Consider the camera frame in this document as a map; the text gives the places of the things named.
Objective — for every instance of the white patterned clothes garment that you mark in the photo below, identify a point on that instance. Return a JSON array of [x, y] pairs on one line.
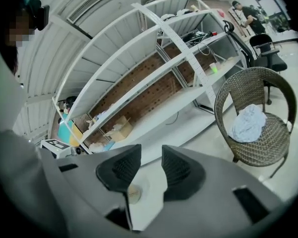
[[249, 123]]

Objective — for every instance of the brown cardboard box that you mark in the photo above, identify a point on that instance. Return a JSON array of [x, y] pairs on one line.
[[121, 130]]

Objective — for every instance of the black head-mounted camera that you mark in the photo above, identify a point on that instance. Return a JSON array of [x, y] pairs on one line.
[[38, 14]]

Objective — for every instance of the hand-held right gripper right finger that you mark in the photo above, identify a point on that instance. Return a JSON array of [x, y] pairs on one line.
[[213, 195]]

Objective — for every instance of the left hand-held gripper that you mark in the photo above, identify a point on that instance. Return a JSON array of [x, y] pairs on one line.
[[55, 149]]

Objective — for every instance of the black armrest office chair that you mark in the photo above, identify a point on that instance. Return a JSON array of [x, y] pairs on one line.
[[273, 58]]

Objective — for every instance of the person's white shirt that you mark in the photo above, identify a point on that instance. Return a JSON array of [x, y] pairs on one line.
[[10, 133]]

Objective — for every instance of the brown wicker chair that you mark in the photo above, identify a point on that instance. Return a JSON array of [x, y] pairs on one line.
[[250, 83]]

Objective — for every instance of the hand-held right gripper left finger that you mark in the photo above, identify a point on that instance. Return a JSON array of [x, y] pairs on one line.
[[89, 182]]

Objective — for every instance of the green plastic cup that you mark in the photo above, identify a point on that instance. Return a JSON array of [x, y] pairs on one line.
[[213, 68]]

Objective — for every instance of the white metal shelving unit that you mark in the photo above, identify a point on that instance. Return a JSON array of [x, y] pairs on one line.
[[139, 58]]

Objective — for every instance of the black high-back office chair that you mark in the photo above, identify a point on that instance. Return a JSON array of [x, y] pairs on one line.
[[241, 46]]

